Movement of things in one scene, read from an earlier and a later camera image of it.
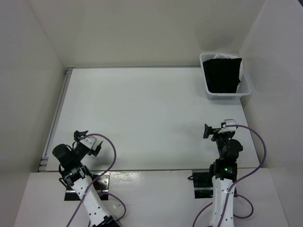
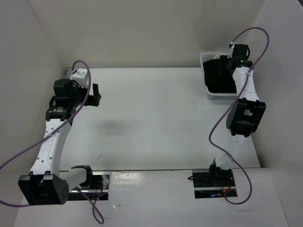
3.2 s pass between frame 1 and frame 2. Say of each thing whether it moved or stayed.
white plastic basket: stayed
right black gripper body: moved
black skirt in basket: stayed
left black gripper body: moved
